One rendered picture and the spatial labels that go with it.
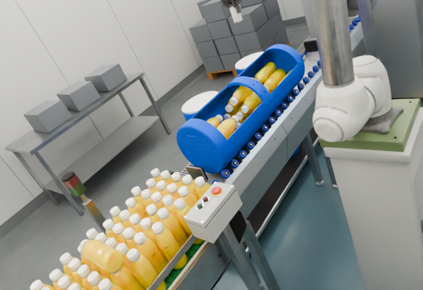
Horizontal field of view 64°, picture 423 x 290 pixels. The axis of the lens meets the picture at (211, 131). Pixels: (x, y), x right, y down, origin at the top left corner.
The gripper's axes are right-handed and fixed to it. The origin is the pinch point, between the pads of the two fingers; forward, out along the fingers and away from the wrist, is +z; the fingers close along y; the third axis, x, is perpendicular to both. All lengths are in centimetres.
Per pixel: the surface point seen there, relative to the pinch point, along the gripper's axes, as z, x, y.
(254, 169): 72, -22, -1
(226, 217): 56, -63, 23
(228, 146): 49, -33, 1
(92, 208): 53, -87, -43
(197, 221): 49, -73, 21
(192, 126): 35, -39, -10
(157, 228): 49, -83, 9
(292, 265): 158, -15, -8
